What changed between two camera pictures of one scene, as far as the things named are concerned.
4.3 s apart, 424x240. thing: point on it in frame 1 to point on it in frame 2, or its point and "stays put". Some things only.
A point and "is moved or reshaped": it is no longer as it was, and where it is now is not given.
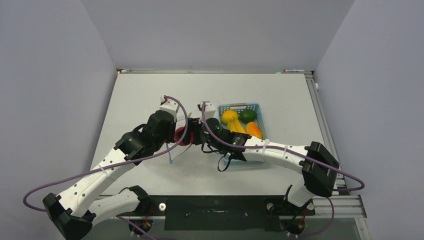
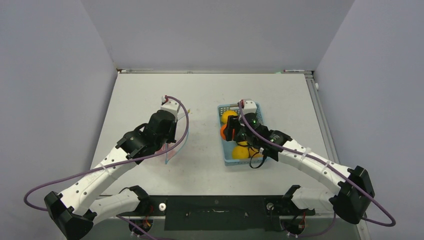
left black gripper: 170,138 stays put
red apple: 178,133 is moved or reshaped
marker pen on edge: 292,70 stays put
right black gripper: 191,128 to 233,125
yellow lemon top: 227,115 stays put
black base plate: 221,213 stays put
